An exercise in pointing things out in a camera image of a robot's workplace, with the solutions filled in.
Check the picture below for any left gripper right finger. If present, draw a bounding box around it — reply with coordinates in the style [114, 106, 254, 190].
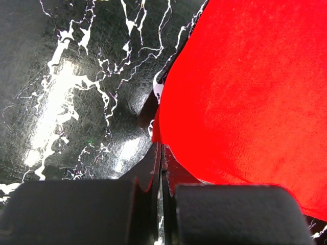
[161, 145, 313, 244]

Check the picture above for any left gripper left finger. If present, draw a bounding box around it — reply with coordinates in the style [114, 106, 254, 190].
[1, 143, 161, 244]

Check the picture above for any red t-shirt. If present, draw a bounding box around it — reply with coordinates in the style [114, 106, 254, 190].
[153, 1, 326, 220]

